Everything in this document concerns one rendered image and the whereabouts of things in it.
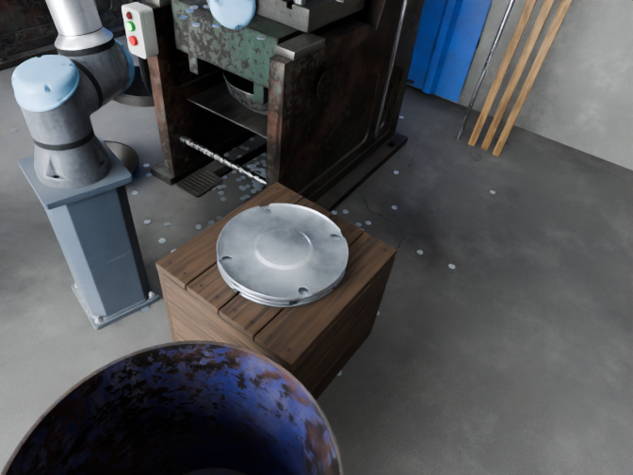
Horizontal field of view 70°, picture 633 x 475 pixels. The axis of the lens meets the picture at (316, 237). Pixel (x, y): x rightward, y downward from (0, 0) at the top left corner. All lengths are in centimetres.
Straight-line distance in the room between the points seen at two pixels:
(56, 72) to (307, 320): 68
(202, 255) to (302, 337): 30
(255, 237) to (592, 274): 125
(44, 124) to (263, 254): 49
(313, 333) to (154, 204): 98
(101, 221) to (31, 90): 32
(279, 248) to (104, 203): 41
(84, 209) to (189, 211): 62
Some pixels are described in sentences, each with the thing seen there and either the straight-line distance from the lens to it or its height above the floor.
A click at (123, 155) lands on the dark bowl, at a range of 192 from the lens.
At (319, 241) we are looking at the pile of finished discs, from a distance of 103.
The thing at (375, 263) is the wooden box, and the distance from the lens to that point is 105.
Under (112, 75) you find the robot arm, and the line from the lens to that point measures 112.
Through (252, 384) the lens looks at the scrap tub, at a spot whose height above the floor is 39.
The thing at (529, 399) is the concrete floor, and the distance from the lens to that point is 142.
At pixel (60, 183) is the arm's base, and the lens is 110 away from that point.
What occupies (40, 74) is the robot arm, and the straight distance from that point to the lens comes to 104.
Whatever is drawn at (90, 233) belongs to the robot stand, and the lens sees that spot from 117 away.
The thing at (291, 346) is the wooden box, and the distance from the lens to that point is 89.
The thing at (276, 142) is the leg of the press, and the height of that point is 39.
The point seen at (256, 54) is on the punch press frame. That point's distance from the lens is 134.
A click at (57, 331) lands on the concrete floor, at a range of 143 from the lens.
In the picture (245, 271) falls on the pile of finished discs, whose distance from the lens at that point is 96.
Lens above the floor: 110
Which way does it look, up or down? 44 degrees down
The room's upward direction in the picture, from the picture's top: 8 degrees clockwise
